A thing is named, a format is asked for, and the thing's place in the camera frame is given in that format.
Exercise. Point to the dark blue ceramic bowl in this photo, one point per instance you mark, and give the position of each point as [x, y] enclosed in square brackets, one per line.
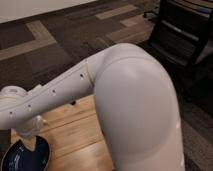
[19, 158]

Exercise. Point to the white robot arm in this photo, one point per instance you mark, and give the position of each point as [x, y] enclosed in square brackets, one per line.
[135, 101]

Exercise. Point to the black office chair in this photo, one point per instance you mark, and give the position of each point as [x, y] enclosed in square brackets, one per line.
[181, 31]

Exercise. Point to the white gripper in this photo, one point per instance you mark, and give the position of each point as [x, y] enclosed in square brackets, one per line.
[30, 127]

